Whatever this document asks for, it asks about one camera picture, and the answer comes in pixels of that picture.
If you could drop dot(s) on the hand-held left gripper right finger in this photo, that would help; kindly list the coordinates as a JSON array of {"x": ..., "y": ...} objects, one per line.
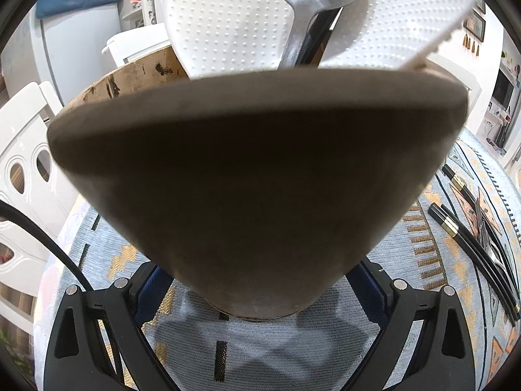
[{"x": 370, "y": 293}]

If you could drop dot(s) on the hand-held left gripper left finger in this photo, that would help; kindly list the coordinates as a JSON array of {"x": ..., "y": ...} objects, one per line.
[{"x": 152, "y": 293}]

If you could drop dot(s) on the black chopstick with gold band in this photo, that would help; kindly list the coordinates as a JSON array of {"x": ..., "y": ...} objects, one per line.
[
  {"x": 434, "y": 211},
  {"x": 460, "y": 183},
  {"x": 447, "y": 172},
  {"x": 444, "y": 211}
]

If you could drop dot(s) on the bamboo utensil holder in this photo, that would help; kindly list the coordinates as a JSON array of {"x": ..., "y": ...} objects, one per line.
[{"x": 244, "y": 191}]

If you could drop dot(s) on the blue patterned table mat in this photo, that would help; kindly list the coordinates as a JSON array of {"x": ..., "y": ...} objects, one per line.
[{"x": 285, "y": 346}]

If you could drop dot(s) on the dark screen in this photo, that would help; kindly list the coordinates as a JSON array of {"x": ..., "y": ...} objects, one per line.
[{"x": 502, "y": 87}]

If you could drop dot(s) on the white refrigerator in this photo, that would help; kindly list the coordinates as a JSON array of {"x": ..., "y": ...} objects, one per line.
[{"x": 81, "y": 57}]

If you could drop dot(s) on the hanging orange tassels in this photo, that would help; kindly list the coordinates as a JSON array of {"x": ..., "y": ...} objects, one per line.
[{"x": 473, "y": 47}]

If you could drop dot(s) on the white storage shelf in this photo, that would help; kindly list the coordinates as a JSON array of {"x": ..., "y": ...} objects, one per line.
[{"x": 142, "y": 8}]

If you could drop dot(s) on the small framed picture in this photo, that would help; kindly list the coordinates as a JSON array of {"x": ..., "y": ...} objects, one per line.
[{"x": 475, "y": 24}]

